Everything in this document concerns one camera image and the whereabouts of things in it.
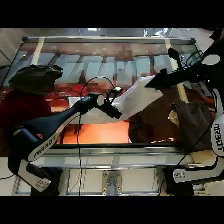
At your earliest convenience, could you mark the dark red garment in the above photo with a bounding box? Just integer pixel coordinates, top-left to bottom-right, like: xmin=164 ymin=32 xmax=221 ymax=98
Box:
xmin=0 ymin=89 xmax=55 ymax=156

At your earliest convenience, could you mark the grey-brown garment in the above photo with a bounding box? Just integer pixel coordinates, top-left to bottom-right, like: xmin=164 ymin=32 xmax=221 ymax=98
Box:
xmin=171 ymin=99 xmax=215 ymax=154

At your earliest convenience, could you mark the brown garment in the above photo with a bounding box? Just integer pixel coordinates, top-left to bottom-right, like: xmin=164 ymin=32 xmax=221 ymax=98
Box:
xmin=127 ymin=87 xmax=188 ymax=145

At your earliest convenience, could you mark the olive garment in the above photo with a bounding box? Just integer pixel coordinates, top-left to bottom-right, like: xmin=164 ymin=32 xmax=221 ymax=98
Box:
xmin=8 ymin=64 xmax=65 ymax=96

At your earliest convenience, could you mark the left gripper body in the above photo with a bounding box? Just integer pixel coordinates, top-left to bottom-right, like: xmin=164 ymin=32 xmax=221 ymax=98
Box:
xmin=96 ymin=98 xmax=123 ymax=120

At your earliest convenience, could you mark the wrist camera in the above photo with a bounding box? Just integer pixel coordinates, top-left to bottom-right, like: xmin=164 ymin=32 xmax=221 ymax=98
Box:
xmin=106 ymin=85 xmax=124 ymax=103
xmin=167 ymin=46 xmax=185 ymax=70

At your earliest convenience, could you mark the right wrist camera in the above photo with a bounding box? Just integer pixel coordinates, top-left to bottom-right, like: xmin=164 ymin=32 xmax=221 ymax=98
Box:
xmin=167 ymin=46 xmax=185 ymax=70

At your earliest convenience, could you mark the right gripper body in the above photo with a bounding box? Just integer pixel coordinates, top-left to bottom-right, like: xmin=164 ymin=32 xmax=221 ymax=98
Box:
xmin=144 ymin=67 xmax=188 ymax=91

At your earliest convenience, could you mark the silver frame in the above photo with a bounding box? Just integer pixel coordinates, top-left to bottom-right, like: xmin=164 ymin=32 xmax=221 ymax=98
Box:
xmin=12 ymin=35 xmax=216 ymax=197

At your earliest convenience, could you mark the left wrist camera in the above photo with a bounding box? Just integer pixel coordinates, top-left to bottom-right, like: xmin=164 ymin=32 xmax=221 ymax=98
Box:
xmin=106 ymin=85 xmax=124 ymax=103

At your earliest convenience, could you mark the black cable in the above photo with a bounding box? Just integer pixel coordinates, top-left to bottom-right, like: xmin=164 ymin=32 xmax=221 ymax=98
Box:
xmin=76 ymin=75 xmax=116 ymax=197

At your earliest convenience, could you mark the white garment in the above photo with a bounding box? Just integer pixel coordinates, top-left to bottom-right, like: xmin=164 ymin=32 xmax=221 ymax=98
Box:
xmin=79 ymin=75 xmax=173 ymax=125

